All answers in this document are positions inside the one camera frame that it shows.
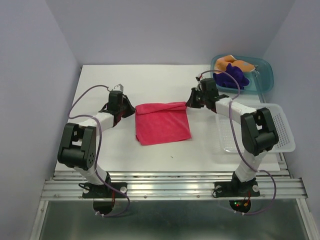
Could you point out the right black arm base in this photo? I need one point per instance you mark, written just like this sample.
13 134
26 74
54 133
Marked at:
240 194

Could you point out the purple towel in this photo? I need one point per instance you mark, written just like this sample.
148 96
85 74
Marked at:
226 80

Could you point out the pink towel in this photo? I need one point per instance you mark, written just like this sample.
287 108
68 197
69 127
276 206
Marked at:
160 123

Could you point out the orange towel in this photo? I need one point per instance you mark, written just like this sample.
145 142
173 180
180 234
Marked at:
222 63

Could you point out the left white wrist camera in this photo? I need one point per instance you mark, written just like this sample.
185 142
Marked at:
119 87

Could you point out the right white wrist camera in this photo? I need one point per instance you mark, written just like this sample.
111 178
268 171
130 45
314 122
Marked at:
199 79

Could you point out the blue plastic tub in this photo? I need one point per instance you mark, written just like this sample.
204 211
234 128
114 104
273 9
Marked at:
261 80

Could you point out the white perforated basket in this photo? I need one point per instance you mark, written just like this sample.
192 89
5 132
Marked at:
286 142

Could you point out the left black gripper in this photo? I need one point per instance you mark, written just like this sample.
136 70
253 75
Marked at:
131 110

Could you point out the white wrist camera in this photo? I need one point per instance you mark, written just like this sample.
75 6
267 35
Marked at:
199 79
119 87

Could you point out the aluminium mounting rail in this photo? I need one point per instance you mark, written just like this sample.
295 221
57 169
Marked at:
163 186

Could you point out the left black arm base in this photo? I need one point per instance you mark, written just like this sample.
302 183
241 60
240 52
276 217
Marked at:
104 198

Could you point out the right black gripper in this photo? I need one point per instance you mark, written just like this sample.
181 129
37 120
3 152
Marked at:
190 102

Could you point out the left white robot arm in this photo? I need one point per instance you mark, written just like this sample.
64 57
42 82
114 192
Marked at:
81 142

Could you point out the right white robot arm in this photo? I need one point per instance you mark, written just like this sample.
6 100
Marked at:
258 135

